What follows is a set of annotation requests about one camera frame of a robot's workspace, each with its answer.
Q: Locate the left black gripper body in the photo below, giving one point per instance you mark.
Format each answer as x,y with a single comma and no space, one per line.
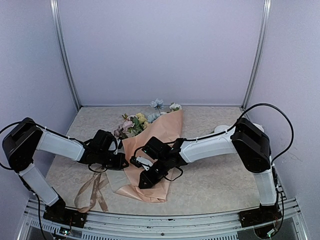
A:
114,164

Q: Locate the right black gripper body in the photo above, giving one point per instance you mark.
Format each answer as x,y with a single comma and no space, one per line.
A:
159,173

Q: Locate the dried mauve flower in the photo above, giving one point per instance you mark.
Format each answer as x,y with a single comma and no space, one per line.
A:
120,133

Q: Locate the pink rose stem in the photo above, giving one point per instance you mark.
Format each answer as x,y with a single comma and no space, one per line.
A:
131,124

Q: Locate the yellow rose bunch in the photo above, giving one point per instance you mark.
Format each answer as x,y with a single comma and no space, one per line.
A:
143,122

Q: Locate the white pink flower stem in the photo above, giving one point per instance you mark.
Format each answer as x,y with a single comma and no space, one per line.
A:
175,107

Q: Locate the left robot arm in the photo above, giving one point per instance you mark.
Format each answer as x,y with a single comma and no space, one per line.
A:
26,137

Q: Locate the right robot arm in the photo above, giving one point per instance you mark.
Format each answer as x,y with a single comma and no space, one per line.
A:
244,138

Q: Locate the tan ribbon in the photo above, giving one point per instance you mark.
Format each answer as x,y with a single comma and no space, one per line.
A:
90,194

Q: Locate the white ceramic bowl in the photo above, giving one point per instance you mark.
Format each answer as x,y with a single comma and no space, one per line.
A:
220,128

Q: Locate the light blue cup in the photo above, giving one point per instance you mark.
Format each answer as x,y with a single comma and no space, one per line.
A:
259,127

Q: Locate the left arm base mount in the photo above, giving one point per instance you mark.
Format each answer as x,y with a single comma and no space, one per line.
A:
62,215

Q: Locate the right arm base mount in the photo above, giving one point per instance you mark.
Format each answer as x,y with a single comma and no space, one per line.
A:
260,215

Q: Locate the front aluminium rail base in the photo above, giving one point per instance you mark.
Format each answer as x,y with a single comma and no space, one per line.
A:
212,226

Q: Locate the left aluminium frame post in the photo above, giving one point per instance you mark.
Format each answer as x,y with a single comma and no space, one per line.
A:
63,53

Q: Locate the aluminium frame post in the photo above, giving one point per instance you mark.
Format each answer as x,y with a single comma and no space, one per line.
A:
63,53
258,53

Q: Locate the right aluminium frame post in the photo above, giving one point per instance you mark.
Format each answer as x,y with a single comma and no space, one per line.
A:
258,53

